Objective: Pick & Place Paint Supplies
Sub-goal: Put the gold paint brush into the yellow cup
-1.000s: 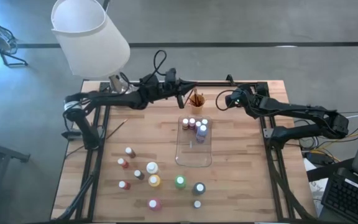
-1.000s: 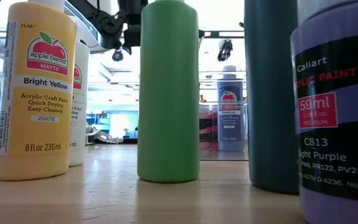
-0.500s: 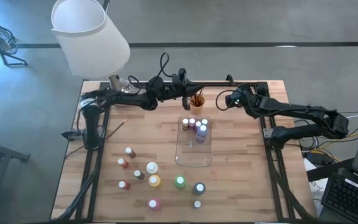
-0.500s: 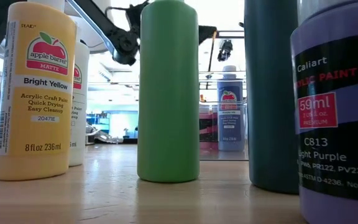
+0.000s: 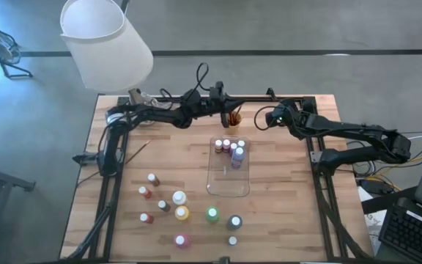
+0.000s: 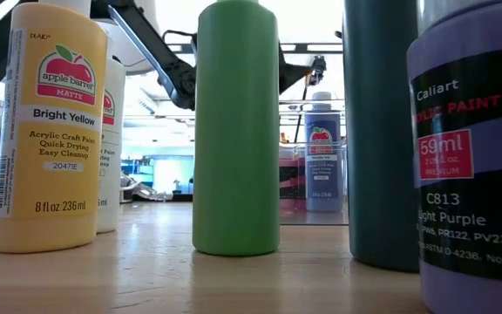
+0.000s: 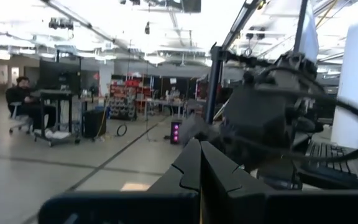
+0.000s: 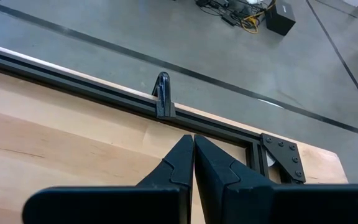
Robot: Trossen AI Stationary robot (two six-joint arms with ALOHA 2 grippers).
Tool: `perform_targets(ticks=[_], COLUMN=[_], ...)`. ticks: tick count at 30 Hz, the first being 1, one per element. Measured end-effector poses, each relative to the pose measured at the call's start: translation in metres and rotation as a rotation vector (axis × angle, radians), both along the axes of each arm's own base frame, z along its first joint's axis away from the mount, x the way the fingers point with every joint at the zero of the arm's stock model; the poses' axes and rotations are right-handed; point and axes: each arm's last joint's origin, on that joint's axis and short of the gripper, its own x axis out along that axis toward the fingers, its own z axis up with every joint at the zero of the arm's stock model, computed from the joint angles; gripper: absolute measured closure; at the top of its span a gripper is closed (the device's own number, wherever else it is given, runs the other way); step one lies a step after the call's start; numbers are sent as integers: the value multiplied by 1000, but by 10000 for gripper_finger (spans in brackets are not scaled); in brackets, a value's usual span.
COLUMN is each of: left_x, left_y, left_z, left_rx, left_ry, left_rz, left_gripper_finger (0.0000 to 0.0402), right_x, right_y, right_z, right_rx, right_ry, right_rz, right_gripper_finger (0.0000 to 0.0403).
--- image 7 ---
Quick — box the person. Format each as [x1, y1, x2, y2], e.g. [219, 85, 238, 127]
[5, 76, 57, 131]

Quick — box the black computer tower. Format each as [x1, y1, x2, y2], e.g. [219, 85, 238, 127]
[170, 120, 183, 145]

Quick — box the black floor bin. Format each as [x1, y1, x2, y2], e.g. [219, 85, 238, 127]
[82, 108, 108, 139]

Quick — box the rolling work desk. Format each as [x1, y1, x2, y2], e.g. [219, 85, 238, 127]
[31, 88, 82, 147]

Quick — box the background work table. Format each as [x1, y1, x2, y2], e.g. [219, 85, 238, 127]
[137, 98, 206, 121]

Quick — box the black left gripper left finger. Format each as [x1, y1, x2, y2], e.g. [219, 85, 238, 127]
[38, 139, 203, 224]

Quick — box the black desk monitor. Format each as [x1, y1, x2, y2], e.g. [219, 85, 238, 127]
[38, 59, 82, 94]

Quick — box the office chair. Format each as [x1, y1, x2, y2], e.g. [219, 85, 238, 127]
[9, 102, 34, 135]

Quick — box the black coiled cable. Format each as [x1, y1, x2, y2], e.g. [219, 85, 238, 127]
[116, 123, 128, 138]

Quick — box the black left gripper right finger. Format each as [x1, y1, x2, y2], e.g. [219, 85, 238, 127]
[201, 140, 358, 224]

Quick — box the black keyboard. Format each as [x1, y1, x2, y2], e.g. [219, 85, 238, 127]
[300, 141, 358, 189]

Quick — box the red parts shelf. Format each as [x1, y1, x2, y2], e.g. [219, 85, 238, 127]
[109, 79, 138, 121]

